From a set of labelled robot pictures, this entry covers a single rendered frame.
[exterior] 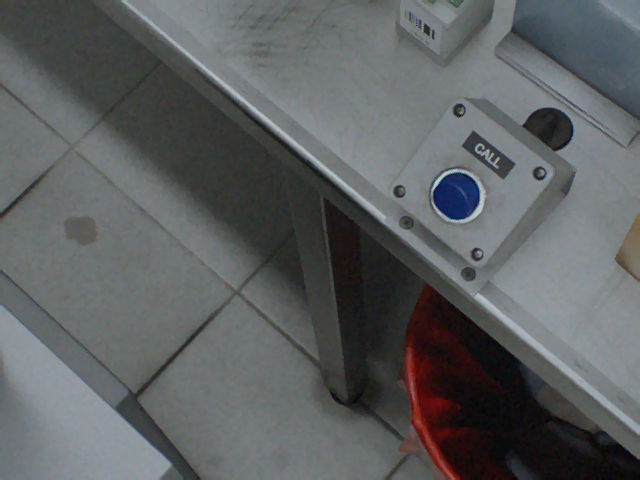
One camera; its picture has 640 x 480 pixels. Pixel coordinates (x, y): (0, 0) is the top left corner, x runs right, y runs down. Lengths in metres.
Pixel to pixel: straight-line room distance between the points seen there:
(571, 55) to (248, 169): 0.99
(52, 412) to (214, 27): 0.27
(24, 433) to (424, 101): 0.31
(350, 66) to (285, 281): 0.89
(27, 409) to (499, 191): 0.28
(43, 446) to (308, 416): 0.94
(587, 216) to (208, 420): 0.94
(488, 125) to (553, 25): 0.10
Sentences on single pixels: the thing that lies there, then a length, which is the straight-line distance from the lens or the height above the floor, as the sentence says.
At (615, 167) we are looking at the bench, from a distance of 0.82.
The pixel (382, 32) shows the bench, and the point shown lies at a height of 0.88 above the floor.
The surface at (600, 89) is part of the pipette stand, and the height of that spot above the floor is 0.89.
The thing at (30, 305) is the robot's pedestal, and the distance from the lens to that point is 0.81.
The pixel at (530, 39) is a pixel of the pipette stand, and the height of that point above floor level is 0.89.
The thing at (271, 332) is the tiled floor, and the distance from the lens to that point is 1.69.
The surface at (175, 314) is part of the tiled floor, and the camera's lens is 1.71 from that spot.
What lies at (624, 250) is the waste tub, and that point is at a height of 0.90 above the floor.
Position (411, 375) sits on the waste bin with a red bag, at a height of 0.44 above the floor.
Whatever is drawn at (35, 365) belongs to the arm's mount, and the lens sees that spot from 0.75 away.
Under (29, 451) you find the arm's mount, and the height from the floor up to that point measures 0.92.
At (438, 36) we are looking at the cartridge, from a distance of 0.81.
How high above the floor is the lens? 1.63
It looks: 71 degrees down
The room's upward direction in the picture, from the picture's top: 8 degrees counter-clockwise
